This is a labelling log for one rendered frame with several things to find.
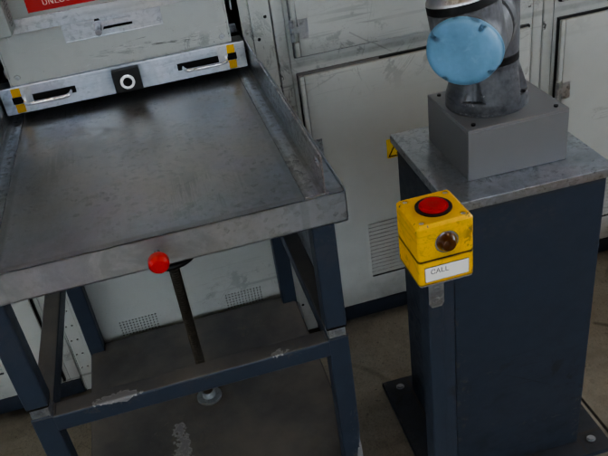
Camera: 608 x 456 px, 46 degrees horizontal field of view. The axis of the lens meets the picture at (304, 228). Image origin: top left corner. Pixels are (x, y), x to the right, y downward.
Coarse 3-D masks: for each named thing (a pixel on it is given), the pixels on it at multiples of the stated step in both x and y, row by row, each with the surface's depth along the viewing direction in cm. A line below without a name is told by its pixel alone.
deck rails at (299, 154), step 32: (256, 64) 153; (256, 96) 151; (0, 128) 148; (288, 128) 133; (0, 160) 140; (288, 160) 124; (320, 160) 110; (0, 192) 128; (320, 192) 113; (0, 224) 118
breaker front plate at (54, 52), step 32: (96, 0) 150; (192, 0) 154; (32, 32) 150; (64, 32) 151; (128, 32) 154; (160, 32) 156; (192, 32) 158; (224, 32) 159; (32, 64) 153; (64, 64) 154; (96, 64) 156
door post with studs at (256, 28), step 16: (240, 0) 162; (256, 0) 163; (240, 16) 164; (256, 16) 165; (256, 32) 166; (256, 48) 168; (272, 48) 169; (272, 64) 171; (304, 304) 210; (304, 320) 213
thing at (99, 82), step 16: (208, 48) 159; (240, 48) 161; (128, 64) 157; (144, 64) 157; (160, 64) 158; (176, 64) 159; (192, 64) 160; (240, 64) 163; (48, 80) 154; (64, 80) 155; (80, 80) 156; (96, 80) 157; (112, 80) 157; (144, 80) 159; (160, 80) 160; (176, 80) 161; (0, 96) 153; (48, 96) 156; (80, 96) 157; (96, 96) 158; (16, 112) 156
